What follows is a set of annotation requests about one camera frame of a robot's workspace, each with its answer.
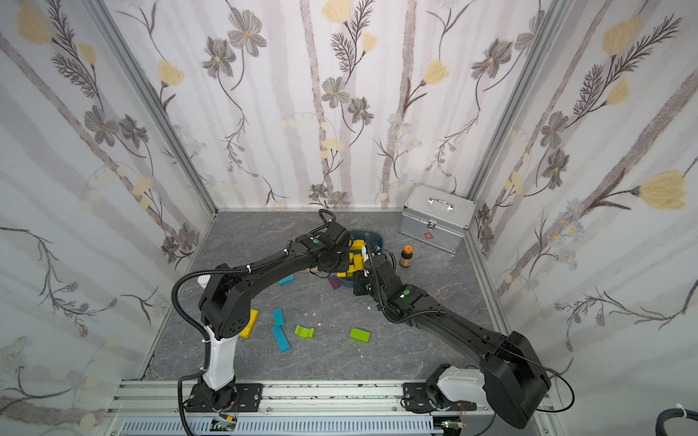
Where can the aluminium rail frame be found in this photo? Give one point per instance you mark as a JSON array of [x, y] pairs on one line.
[[304, 408]]

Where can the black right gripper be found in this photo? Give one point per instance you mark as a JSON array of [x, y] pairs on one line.
[[363, 273]]

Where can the white cap orange bottle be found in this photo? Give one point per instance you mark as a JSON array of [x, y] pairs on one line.
[[203, 280]]

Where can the orange cap brown bottle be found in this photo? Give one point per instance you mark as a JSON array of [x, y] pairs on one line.
[[406, 256]]

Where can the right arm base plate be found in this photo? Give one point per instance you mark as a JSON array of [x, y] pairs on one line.
[[422, 397]]

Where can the green flat block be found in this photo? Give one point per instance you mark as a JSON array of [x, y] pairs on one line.
[[360, 336]]

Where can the green arch block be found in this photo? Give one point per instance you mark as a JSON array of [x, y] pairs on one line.
[[303, 332]]

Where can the long teal block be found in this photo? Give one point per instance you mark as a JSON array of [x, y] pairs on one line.
[[280, 338]]

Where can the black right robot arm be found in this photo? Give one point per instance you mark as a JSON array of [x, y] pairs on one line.
[[515, 380]]

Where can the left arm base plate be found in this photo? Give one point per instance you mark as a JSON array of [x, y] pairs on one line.
[[235, 397]]

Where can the yellow cube block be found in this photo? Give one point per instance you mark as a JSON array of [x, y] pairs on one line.
[[357, 245]]

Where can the purple wedge block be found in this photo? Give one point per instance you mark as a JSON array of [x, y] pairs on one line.
[[335, 282]]

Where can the upright teal block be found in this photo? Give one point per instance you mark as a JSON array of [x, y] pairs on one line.
[[278, 316]]

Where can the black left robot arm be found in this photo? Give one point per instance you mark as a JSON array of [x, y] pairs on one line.
[[225, 305]]

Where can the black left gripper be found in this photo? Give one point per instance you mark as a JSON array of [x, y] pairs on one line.
[[343, 257]]

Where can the small teal block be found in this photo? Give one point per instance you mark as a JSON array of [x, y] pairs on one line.
[[286, 280]]

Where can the silver metal case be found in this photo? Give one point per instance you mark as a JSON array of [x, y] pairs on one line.
[[437, 218]]

